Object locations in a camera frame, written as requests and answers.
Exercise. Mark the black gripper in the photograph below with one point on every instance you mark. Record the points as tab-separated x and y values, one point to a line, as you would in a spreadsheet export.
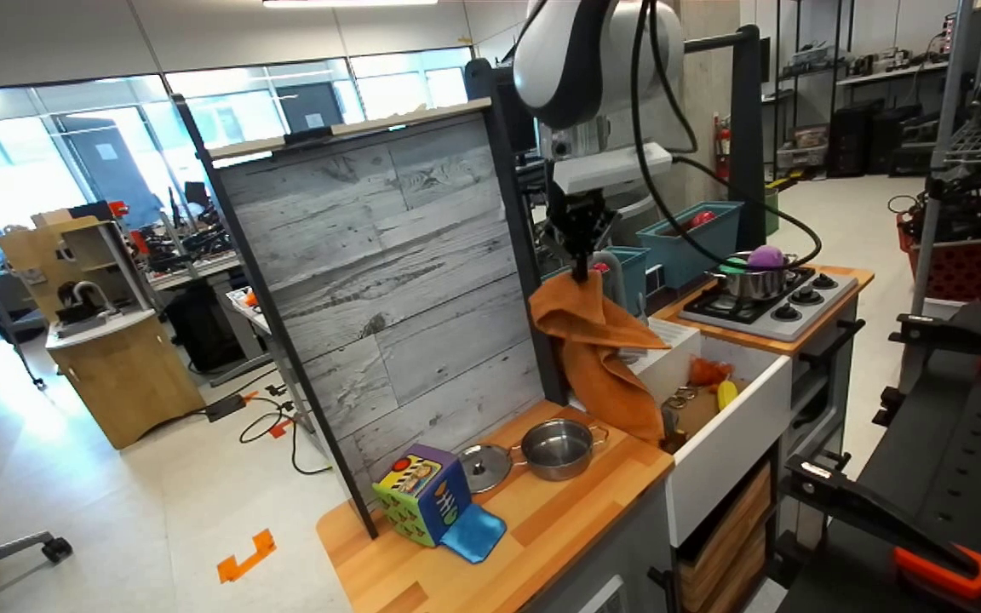
581	212

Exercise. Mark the orange towel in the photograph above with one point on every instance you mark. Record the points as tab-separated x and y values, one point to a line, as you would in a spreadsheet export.
603	352

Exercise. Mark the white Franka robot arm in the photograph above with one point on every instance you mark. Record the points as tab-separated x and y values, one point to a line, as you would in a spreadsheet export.
581	56

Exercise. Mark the red fire extinguisher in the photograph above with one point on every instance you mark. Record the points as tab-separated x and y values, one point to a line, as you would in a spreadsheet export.
724	146

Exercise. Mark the purple ball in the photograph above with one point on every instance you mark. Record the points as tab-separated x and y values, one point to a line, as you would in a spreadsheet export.
768	255

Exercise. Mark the grey wood plank panel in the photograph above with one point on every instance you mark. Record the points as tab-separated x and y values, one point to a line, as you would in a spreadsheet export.
399	294

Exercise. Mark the small steel bowl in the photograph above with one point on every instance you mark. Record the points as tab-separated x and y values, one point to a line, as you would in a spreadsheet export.
558	448

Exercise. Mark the small steel lid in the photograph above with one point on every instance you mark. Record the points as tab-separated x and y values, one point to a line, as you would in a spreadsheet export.
484	463

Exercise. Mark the grey toy stove top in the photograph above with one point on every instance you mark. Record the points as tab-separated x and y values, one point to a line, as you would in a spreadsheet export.
826	298

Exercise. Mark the white toy sink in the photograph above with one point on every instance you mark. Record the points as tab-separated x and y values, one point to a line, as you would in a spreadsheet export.
731	455

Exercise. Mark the colourful toy cube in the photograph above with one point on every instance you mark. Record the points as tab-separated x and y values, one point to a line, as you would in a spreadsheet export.
424	498

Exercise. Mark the wooden top play kitchen cabinet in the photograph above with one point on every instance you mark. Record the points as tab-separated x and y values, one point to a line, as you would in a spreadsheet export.
616	556

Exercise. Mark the blue flat toy flap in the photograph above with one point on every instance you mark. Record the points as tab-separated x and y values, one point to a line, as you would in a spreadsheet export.
475	534

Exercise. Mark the red crate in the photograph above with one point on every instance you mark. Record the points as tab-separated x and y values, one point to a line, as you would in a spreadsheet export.
978	268

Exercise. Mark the black cart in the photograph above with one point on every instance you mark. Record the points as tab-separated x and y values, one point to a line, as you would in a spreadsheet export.
954	476

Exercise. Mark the wooden side cabinet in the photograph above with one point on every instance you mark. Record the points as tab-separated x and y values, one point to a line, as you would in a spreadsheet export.
126	378

